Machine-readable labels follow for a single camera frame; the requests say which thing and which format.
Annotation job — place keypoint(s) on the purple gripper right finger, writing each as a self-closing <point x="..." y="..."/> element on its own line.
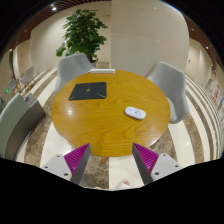
<point x="153" y="166"/>

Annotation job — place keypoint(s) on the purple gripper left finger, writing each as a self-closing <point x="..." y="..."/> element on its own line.
<point x="70" y="166"/>

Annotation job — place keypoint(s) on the white computer mouse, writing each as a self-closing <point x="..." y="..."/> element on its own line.
<point x="135" y="113"/>

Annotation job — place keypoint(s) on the black square mouse pad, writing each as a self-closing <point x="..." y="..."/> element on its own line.
<point x="85" y="91"/>

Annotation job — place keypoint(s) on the round wooden table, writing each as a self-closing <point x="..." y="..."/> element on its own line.
<point x="102" y="123"/>

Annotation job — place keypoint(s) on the grey reception counter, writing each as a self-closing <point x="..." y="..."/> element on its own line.
<point x="19" y="117"/>

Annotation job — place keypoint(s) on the grey chair right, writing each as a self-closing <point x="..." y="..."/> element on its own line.
<point x="172" y="82"/>

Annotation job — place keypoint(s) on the grey chair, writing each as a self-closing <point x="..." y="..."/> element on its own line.
<point x="71" y="67"/>
<point x="172" y="82"/>

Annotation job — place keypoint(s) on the white strip on table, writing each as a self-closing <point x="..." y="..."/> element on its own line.
<point x="104" y="71"/>

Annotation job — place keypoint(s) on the grey chair left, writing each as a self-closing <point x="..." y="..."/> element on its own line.
<point x="71" y="67"/>

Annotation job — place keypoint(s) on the white chair far left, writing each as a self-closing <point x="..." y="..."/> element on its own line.
<point x="28" y="75"/>

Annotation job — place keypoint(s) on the green potted plant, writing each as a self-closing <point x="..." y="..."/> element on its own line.
<point x="82" y="35"/>

